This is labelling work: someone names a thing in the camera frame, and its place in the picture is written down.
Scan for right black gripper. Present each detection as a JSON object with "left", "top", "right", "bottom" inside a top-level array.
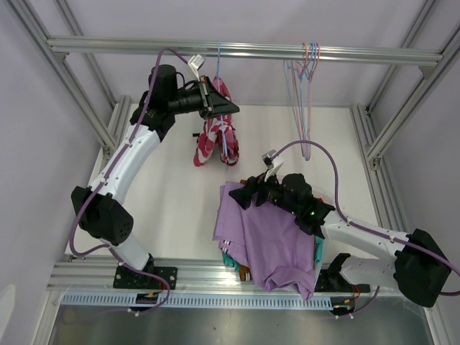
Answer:
[{"left": 229, "top": 167, "right": 300, "bottom": 216}]

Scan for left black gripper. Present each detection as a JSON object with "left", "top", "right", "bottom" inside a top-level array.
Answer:
[{"left": 167, "top": 75, "right": 239, "bottom": 120}]

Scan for pink floral trousers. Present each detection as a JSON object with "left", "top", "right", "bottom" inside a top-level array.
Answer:
[{"left": 191, "top": 76, "right": 241, "bottom": 169}]

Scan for blue wire hanger floral trousers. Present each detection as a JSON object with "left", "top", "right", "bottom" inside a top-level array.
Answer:
[{"left": 215, "top": 42, "right": 234, "bottom": 166}]

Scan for blue wire hanger lilac trousers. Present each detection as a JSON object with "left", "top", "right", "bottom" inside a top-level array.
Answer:
[{"left": 282, "top": 43, "right": 320, "bottom": 140}]

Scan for blue wire hanger teal trousers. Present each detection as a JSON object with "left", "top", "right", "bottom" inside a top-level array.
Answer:
[{"left": 301, "top": 42, "right": 321, "bottom": 161}]

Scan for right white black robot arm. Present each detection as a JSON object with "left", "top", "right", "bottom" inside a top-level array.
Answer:
[{"left": 229, "top": 173, "right": 452, "bottom": 308}]

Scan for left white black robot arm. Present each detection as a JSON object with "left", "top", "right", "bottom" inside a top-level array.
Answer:
[{"left": 71, "top": 65, "right": 239, "bottom": 288}]

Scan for white plastic basket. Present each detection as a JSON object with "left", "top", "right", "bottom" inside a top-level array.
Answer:
[{"left": 312, "top": 190, "right": 334, "bottom": 285}]

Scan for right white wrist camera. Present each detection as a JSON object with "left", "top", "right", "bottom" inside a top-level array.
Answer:
[{"left": 262, "top": 149, "right": 284, "bottom": 182}]

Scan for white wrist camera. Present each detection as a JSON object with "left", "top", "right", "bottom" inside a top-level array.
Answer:
[
  {"left": 188, "top": 54, "right": 205, "bottom": 81},
  {"left": 262, "top": 149, "right": 284, "bottom": 182}
]

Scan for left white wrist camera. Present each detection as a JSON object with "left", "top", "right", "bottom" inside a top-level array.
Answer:
[{"left": 188, "top": 54, "right": 205, "bottom": 81}]

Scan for aluminium hanging rail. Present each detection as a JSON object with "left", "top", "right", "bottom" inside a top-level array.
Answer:
[{"left": 47, "top": 36, "right": 443, "bottom": 67}]

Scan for white slotted cable duct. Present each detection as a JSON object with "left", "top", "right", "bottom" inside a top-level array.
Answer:
[{"left": 61, "top": 292, "right": 333, "bottom": 311}]

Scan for aluminium frame left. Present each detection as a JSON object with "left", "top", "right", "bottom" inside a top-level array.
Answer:
[{"left": 6, "top": 0, "right": 133, "bottom": 222}]

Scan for aluminium frame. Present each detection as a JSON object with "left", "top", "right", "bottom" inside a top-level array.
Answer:
[
  {"left": 6, "top": 0, "right": 133, "bottom": 222},
  {"left": 350, "top": 1, "right": 459, "bottom": 236}
]

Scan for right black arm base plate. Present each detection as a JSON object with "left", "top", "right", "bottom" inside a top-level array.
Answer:
[{"left": 315, "top": 269, "right": 354, "bottom": 293}]

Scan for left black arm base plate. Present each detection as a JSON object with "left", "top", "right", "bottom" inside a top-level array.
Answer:
[{"left": 113, "top": 266, "right": 178, "bottom": 290}]

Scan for aluminium frame right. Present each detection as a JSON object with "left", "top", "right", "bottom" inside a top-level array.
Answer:
[{"left": 350, "top": 1, "right": 459, "bottom": 236}]

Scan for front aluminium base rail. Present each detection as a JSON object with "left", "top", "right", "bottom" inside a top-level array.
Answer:
[{"left": 45, "top": 255, "right": 403, "bottom": 298}]

